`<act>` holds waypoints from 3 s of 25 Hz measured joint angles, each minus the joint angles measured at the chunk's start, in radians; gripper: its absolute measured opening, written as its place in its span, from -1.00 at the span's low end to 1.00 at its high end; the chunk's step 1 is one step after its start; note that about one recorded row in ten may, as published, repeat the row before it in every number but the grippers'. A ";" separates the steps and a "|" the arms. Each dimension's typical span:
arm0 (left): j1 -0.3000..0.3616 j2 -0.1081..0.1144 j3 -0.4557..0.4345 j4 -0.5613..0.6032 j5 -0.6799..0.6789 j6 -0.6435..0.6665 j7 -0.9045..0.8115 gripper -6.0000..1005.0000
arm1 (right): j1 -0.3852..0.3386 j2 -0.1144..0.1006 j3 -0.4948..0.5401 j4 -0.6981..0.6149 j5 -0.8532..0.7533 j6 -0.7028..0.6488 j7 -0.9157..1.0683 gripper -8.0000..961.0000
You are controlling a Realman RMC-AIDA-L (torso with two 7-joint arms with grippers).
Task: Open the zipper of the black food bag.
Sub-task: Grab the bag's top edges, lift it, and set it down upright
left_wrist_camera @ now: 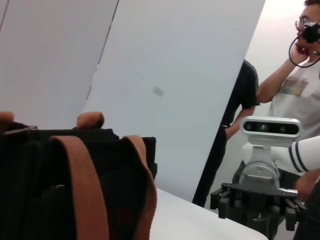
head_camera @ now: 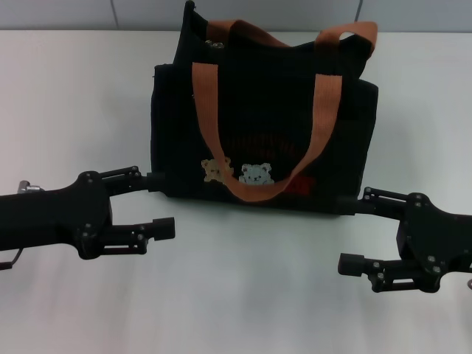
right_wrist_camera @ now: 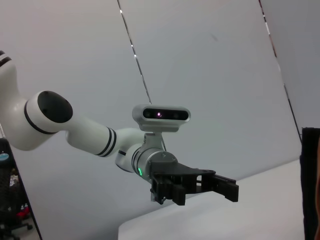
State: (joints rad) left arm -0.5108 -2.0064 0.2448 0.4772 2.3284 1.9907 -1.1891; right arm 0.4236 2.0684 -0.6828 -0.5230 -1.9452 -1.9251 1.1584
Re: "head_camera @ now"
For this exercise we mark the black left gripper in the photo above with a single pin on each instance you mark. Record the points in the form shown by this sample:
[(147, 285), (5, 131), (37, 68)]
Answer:
[(51, 217)]

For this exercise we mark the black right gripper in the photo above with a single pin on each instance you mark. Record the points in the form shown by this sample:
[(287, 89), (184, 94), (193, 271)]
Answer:
[(435, 236)]

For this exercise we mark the silver zipper pull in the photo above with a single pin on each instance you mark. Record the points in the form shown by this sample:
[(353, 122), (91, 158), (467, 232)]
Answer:
[(215, 45)]

